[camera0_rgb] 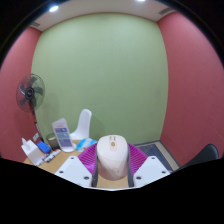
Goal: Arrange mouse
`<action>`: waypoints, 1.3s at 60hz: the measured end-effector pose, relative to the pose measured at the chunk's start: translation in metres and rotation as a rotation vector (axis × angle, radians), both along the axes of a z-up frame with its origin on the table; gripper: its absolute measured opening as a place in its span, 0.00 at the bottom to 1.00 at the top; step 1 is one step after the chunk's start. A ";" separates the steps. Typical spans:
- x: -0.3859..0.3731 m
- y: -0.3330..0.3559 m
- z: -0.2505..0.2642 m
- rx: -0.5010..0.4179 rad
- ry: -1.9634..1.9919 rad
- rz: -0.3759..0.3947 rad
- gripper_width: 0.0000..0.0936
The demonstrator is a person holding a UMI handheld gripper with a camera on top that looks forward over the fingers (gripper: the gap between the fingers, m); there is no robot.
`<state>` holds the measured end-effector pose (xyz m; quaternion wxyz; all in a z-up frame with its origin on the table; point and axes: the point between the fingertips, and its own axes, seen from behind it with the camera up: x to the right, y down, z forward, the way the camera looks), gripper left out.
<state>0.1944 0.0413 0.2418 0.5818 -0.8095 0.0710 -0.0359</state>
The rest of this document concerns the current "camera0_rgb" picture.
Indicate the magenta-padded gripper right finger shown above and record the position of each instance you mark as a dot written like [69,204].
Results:
[151,170]

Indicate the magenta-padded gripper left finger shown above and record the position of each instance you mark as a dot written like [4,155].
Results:
[73,170]

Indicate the beige computer mouse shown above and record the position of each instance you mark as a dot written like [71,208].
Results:
[112,156]

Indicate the black marker pen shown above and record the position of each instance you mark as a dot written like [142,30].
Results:
[55,155]

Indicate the light blue packet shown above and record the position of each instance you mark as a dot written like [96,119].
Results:
[86,144]

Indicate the white marker pen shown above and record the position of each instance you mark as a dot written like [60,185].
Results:
[42,160]

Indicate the dark mesh pen cup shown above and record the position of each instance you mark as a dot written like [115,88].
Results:
[52,141]

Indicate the white sign stand blue leaflet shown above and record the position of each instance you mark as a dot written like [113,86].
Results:
[64,135]

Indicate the small blue box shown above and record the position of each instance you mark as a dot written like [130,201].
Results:
[44,147]

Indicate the white tissue box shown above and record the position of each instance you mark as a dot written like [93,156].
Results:
[31,152]

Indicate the black office chair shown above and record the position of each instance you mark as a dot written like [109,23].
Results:
[203,155]

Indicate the standing fan with red pole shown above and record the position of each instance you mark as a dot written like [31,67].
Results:
[30,92]

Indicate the white wall socket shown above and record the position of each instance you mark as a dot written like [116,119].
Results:
[36,137]

